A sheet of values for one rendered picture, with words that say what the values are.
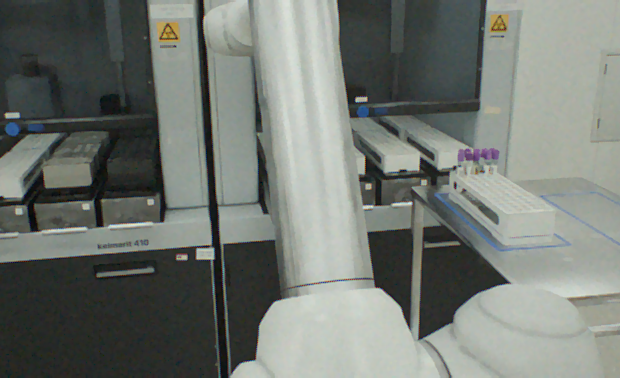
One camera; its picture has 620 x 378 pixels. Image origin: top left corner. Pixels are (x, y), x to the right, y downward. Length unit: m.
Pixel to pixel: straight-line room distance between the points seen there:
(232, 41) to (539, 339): 0.90
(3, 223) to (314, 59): 1.10
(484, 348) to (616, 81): 2.81
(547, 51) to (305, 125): 2.55
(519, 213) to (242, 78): 0.77
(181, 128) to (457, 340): 1.10
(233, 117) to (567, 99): 2.01
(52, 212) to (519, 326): 1.21
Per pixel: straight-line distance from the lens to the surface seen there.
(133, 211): 1.58
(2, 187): 1.65
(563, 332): 0.65
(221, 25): 1.32
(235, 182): 1.64
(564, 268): 1.15
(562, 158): 3.30
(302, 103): 0.66
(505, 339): 0.63
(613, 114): 3.40
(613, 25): 3.32
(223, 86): 1.59
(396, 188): 1.64
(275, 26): 0.71
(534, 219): 1.22
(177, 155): 1.62
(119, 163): 1.62
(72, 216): 1.60
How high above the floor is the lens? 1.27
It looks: 18 degrees down
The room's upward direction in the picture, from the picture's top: 1 degrees counter-clockwise
